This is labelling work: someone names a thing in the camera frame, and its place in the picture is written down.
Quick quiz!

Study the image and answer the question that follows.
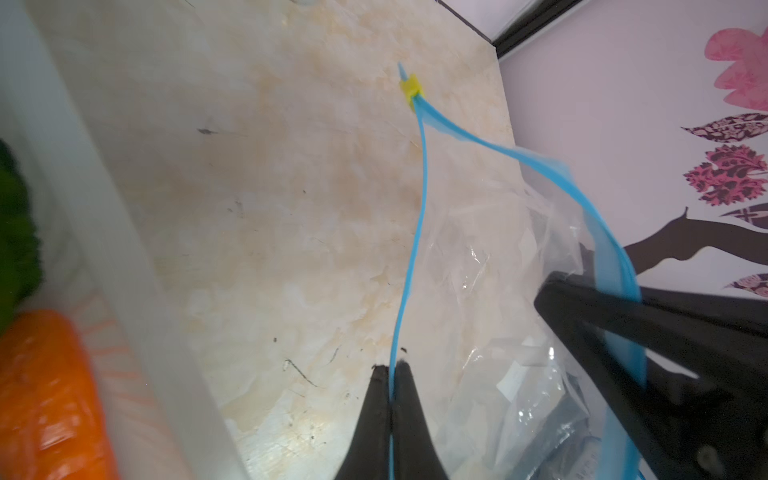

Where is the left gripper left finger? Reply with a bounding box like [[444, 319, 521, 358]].
[[335, 365, 391, 480]]

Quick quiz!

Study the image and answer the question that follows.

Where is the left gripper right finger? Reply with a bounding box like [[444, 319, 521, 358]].
[[391, 360, 448, 480]]

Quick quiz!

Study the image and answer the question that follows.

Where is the orange carrot toy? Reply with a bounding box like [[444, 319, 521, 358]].
[[1, 310, 120, 479]]

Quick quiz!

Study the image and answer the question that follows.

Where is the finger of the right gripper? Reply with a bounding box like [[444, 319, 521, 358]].
[[534, 273, 767, 479]]

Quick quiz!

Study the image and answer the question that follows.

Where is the clear zip top bag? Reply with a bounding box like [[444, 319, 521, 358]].
[[390, 74, 642, 479]]

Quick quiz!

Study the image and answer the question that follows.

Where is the white plastic perforated basket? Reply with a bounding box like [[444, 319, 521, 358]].
[[1, 1, 247, 479]]

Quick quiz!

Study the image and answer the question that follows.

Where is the green lettuce toy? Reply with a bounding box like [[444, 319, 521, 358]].
[[1, 141, 43, 332]]

